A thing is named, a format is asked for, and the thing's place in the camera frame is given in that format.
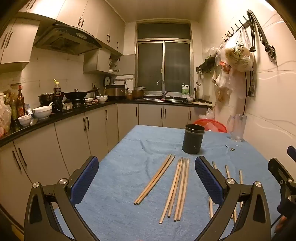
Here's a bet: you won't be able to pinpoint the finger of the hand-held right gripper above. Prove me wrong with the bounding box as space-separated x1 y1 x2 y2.
268 158 296 197
287 146 296 164

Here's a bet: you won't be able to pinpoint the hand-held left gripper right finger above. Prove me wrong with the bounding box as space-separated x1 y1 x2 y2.
195 156 278 241

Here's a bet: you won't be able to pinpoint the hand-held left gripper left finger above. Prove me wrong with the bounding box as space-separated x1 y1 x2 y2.
23 156 100 241

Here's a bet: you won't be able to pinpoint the black chopstick holder cup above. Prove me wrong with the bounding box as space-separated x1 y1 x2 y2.
182 124 205 154

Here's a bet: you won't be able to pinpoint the person's right hand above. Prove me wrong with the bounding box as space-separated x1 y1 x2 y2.
275 214 289 233

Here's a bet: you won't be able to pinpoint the blue towel table cloth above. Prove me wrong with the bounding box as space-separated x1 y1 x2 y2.
53 125 286 241

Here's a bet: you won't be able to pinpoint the clear glass pitcher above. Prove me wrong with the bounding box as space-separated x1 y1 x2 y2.
227 114 247 142

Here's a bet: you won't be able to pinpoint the red plastic basket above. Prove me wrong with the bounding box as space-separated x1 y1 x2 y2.
193 119 228 133

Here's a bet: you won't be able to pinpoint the crumpled clear plastic bag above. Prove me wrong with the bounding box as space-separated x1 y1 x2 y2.
199 108 216 120

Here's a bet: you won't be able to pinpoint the black kitchen countertop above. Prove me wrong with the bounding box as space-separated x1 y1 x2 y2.
0 97 213 147

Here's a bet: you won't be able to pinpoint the gas stove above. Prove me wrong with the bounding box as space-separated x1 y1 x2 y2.
69 98 93 108

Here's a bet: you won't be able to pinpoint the large white bowl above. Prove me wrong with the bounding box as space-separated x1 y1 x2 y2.
32 105 53 120

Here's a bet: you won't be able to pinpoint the small patterned white bowl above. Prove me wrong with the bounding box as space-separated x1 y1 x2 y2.
18 115 32 126

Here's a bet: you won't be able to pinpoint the black wok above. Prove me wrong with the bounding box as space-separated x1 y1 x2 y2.
63 88 100 100

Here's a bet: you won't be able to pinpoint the small steel pot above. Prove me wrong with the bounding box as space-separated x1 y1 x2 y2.
38 93 55 106

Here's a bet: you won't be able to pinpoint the yellow cap oil bottle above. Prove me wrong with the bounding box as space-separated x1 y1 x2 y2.
53 79 63 112

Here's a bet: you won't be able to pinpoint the steel kitchen sink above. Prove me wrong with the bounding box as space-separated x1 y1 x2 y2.
142 97 186 103

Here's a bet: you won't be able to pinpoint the steel rice cooker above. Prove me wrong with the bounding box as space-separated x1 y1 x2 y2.
105 85 126 100

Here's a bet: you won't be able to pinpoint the red label sauce bottle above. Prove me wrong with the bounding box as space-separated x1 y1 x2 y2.
17 85 25 117

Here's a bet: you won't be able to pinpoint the chrome sink faucet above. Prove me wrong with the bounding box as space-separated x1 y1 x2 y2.
157 79 168 100

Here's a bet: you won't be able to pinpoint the plastic bag on counter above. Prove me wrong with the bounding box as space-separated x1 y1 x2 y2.
0 102 12 137

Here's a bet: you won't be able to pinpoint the hanging clear plastic bags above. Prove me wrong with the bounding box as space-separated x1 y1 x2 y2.
211 39 234 102

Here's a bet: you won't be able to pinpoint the dark glass bottle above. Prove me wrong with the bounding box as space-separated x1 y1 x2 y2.
5 91 19 127

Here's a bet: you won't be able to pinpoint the plastic bag of flatbread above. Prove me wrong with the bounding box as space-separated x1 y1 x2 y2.
218 27 255 72

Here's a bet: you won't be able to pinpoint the metal framed window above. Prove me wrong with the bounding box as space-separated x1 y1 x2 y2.
135 20 193 95

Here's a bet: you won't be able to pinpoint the black range hood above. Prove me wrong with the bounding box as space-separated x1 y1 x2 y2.
33 24 102 55

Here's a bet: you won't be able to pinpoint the black power cable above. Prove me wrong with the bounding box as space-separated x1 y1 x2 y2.
242 70 256 116

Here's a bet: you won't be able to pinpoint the black wall rack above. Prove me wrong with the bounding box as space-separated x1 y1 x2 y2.
196 56 218 73

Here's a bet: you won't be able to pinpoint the small open wall cabinet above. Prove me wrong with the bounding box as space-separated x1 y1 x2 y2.
83 49 137 76

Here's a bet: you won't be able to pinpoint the black wall hook rail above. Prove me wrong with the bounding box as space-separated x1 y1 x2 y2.
222 15 251 39

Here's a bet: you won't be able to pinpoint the cream upper wall cabinets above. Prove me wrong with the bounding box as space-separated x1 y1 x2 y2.
0 0 126 65

